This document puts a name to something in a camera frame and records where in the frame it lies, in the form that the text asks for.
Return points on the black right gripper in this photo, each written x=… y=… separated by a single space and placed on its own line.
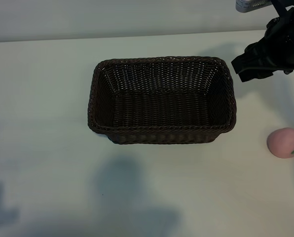
x=280 y=54

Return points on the pink peach with green stem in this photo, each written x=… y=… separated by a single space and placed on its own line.
x=282 y=143

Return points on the dark brown wicker basket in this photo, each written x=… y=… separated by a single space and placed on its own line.
x=161 y=108

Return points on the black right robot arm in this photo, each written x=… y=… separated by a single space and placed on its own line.
x=292 y=24

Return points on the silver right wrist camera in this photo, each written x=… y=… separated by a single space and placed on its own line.
x=250 y=5

